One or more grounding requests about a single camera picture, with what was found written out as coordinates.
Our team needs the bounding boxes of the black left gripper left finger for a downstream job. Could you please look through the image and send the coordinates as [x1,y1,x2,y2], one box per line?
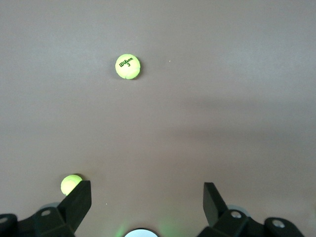
[0,180,92,237]

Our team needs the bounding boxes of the yellow tennis ball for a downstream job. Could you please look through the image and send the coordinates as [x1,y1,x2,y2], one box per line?
[60,174,83,197]
[115,53,141,80]

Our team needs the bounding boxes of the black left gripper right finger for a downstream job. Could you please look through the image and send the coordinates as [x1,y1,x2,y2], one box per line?
[197,182,305,237]

